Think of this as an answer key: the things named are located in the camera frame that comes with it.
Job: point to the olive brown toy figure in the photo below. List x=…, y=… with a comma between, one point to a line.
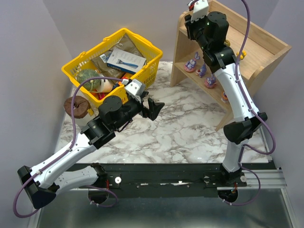
x=227, y=43

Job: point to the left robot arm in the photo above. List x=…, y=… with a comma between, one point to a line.
x=43, y=182

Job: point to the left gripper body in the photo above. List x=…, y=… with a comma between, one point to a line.
x=145, y=109

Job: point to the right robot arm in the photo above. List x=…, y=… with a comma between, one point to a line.
x=210, y=33

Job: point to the brown foil bag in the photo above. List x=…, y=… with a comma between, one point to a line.
x=100, y=62

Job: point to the white orange plush toy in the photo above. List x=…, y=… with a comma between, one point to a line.
x=105, y=86

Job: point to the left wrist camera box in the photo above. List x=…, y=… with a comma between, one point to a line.
x=135, y=89

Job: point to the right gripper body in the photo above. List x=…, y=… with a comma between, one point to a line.
x=190, y=27

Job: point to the yellow plastic basket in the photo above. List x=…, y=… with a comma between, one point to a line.
x=146, y=75

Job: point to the bunny holding strawberry cake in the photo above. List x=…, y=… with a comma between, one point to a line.
x=202, y=71

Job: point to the blue razor package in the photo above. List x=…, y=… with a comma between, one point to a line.
x=125, y=61

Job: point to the red snack packet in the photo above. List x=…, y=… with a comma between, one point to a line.
x=101, y=96

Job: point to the brown lid white canister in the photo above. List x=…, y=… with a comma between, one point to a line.
x=83, y=112

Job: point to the green melon toy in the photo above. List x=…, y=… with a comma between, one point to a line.
x=85, y=74

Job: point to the yellow blue minion toy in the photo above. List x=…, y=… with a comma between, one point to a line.
x=241, y=54

